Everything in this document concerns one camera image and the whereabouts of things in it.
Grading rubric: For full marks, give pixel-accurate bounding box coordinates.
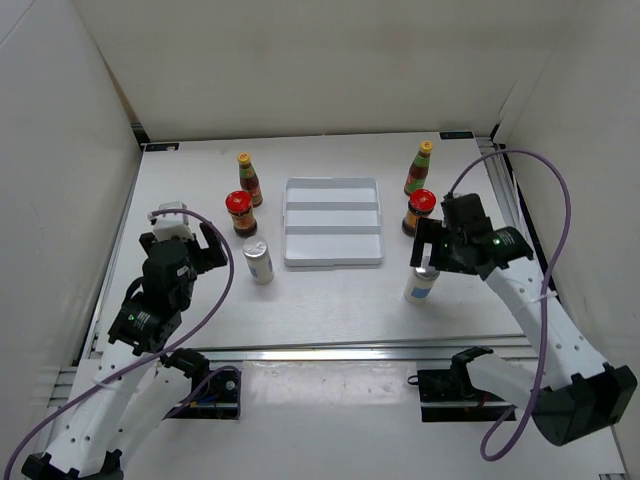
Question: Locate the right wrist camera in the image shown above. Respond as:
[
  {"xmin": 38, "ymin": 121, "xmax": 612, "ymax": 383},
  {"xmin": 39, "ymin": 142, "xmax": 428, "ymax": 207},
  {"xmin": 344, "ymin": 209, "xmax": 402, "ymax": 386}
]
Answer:
[{"xmin": 441, "ymin": 193, "xmax": 489, "ymax": 229}]

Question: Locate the left black corner bracket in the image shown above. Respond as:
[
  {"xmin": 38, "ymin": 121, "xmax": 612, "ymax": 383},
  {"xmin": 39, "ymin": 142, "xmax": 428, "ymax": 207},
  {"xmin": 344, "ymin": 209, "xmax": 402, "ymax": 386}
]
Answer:
[{"xmin": 144, "ymin": 142, "xmax": 180, "ymax": 152}]

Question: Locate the aluminium rail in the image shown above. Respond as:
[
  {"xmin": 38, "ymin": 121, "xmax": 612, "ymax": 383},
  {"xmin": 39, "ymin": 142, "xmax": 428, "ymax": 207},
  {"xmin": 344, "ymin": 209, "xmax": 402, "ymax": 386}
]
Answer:
[
  {"xmin": 464, "ymin": 154, "xmax": 548, "ymax": 279},
  {"xmin": 197, "ymin": 335, "xmax": 537, "ymax": 362}
]

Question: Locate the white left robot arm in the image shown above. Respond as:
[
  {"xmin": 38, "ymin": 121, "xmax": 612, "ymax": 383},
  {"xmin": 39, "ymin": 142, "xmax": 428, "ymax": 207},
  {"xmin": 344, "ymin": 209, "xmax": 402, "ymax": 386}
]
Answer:
[{"xmin": 21, "ymin": 209, "xmax": 235, "ymax": 479}]

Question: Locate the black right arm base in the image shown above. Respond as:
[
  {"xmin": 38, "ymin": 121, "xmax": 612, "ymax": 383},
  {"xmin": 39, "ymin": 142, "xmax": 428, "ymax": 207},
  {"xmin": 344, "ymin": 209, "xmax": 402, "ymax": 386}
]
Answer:
[{"xmin": 407, "ymin": 370, "xmax": 509, "ymax": 423}]

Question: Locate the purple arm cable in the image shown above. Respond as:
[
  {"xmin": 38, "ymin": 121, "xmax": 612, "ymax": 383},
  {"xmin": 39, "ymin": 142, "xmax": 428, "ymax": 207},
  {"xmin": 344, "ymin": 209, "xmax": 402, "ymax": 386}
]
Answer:
[
  {"xmin": 447, "ymin": 148, "xmax": 572, "ymax": 462},
  {"xmin": 3, "ymin": 208, "xmax": 235, "ymax": 479}
]

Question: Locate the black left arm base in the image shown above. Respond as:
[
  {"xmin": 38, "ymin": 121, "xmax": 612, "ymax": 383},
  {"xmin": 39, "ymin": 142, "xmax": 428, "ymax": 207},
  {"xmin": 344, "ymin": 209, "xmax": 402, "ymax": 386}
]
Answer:
[{"xmin": 165, "ymin": 365, "xmax": 242, "ymax": 420}]

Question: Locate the left white shaker bottle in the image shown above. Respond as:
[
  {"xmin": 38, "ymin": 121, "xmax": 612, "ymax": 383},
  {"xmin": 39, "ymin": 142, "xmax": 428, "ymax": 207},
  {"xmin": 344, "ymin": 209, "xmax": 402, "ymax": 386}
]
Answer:
[{"xmin": 242, "ymin": 236, "xmax": 275, "ymax": 285}]

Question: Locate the left red-lid sauce jar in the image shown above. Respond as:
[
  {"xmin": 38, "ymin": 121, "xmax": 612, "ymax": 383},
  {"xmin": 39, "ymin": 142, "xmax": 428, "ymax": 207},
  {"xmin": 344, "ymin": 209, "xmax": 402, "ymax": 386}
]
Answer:
[{"xmin": 225, "ymin": 190, "xmax": 257, "ymax": 237}]

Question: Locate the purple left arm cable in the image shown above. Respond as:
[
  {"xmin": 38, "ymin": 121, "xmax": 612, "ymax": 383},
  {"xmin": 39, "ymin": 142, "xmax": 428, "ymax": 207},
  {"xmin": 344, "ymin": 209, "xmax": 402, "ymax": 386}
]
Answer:
[{"xmin": 3, "ymin": 208, "xmax": 235, "ymax": 479}]

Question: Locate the aluminium right rail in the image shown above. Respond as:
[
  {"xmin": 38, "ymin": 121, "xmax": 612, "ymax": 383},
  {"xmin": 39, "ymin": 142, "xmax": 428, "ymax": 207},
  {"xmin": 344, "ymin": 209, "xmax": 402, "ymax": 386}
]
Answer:
[{"xmin": 464, "ymin": 154, "xmax": 548, "ymax": 279}]

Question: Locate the tall sauce bottle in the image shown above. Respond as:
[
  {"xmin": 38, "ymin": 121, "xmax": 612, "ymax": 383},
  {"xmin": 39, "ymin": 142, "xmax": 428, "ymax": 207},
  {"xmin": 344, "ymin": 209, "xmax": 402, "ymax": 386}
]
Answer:
[
  {"xmin": 237, "ymin": 152, "xmax": 263, "ymax": 207},
  {"xmin": 404, "ymin": 141, "xmax": 433, "ymax": 196}
]

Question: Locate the white shaker bottle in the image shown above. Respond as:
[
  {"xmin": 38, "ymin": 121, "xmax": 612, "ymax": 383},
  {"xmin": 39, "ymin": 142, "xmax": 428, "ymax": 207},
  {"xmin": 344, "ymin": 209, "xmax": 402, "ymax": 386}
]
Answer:
[
  {"xmin": 242, "ymin": 236, "xmax": 275, "ymax": 285},
  {"xmin": 403, "ymin": 265, "xmax": 440, "ymax": 304}
]

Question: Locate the right white shaker bottle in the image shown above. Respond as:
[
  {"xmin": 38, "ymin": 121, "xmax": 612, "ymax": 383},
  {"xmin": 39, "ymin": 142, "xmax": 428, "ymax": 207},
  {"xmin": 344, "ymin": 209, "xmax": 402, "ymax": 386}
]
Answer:
[{"xmin": 403, "ymin": 265, "xmax": 440, "ymax": 304}]

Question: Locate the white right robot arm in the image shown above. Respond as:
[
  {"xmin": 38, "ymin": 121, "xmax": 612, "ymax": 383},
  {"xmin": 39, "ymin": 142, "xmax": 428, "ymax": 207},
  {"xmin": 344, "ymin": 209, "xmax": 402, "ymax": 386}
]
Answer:
[{"xmin": 411, "ymin": 218, "xmax": 638, "ymax": 446}]

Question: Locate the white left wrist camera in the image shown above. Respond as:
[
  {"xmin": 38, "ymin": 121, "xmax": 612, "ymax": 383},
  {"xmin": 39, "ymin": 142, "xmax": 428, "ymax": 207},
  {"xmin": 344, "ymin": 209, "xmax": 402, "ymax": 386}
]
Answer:
[{"xmin": 148, "ymin": 213, "xmax": 194, "ymax": 242}]

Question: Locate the red-lid sauce jar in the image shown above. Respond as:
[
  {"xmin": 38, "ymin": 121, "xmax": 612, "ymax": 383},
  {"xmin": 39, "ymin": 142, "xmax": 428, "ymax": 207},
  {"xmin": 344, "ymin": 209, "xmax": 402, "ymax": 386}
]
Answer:
[
  {"xmin": 225, "ymin": 190, "xmax": 257, "ymax": 237},
  {"xmin": 402, "ymin": 189, "xmax": 437, "ymax": 236}
]

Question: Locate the white tiered organizer tray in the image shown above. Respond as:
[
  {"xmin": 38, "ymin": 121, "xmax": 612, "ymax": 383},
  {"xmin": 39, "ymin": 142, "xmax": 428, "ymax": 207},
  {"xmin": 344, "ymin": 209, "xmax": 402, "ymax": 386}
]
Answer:
[{"xmin": 283, "ymin": 177, "xmax": 384, "ymax": 269}]

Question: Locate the aluminium front rail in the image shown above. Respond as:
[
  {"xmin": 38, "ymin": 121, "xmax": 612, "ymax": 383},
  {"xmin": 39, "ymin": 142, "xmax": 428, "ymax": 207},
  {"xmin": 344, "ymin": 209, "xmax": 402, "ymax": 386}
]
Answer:
[{"xmin": 197, "ymin": 335, "xmax": 537, "ymax": 362}]

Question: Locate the black corner bracket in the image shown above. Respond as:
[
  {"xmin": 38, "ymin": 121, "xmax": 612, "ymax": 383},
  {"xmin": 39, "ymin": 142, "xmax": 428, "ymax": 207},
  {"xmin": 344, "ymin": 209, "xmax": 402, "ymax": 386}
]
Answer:
[
  {"xmin": 144, "ymin": 142, "xmax": 180, "ymax": 152},
  {"xmin": 439, "ymin": 131, "xmax": 475, "ymax": 140}
]

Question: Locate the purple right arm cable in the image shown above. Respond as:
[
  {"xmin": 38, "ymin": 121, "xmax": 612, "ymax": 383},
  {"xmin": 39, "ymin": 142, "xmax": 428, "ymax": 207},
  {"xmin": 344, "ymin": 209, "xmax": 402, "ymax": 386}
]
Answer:
[{"xmin": 447, "ymin": 148, "xmax": 572, "ymax": 462}]

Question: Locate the right red-lid sauce jar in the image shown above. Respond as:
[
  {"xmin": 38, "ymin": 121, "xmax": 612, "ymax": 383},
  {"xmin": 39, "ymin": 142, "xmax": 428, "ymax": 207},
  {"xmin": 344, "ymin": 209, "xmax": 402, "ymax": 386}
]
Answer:
[{"xmin": 402, "ymin": 189, "xmax": 437, "ymax": 236}]

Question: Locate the right black corner bracket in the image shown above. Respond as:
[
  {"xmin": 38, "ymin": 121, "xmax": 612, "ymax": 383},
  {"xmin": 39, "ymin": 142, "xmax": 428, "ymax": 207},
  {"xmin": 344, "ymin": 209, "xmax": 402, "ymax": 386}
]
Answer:
[{"xmin": 439, "ymin": 131, "xmax": 475, "ymax": 140}]

